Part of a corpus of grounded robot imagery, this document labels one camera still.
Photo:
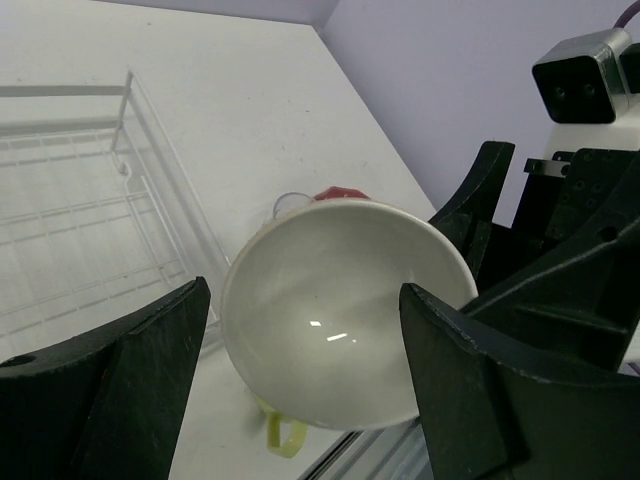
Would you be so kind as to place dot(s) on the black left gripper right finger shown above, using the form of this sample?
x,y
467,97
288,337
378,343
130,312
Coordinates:
x,y
492,407

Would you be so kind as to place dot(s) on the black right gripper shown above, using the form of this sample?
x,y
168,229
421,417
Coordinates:
x,y
581,299

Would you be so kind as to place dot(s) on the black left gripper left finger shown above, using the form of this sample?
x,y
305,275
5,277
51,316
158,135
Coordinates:
x,y
108,403

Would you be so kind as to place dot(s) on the yellow-green mug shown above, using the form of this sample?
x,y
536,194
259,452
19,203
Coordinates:
x,y
284,436

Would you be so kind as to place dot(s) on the beige bowl with flower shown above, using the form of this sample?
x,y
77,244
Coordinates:
x,y
310,310

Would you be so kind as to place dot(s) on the pink dotted plate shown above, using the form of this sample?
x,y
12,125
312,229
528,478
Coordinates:
x,y
336,192

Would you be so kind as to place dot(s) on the clear drinking glass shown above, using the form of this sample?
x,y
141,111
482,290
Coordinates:
x,y
289,202

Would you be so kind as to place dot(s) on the aluminium rail frame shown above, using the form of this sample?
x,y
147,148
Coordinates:
x,y
396,453

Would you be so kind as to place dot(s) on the white wire dish rack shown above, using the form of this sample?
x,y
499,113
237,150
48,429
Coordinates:
x,y
98,215

